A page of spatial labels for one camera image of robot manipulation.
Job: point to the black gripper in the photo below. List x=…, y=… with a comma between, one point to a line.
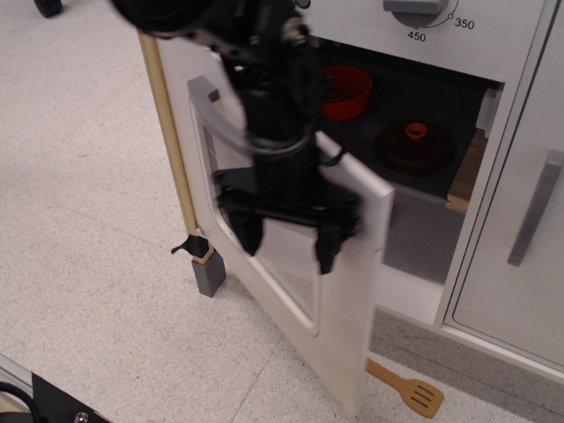
x=292, y=189

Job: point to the white toy oven door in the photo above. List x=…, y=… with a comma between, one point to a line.
x=327, y=318

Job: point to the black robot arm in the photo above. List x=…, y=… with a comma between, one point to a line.
x=266, y=54

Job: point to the grey oven foot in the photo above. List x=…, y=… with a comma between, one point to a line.
x=211, y=275

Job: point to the white toy kitchen oven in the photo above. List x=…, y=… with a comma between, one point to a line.
x=430, y=239

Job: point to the grey oven tray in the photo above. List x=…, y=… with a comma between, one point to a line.
x=405, y=91

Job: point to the small round oven button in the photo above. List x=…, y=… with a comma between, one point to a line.
x=303, y=4

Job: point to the brown lid orange knob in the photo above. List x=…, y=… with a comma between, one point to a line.
x=415, y=147

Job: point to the orange toy pot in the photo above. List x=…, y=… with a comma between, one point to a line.
x=351, y=88

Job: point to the wooden toy spatula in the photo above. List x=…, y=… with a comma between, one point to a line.
x=422, y=397

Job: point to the white cabinet door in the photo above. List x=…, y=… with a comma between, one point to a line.
x=521, y=308

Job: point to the grey temperature knob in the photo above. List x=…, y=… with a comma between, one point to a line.
x=415, y=13

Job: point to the black caster wheel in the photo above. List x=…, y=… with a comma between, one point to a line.
x=49, y=8

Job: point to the grey cabinet door handle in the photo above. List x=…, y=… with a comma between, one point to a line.
x=546, y=183

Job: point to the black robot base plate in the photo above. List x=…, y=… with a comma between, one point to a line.
x=55, y=405

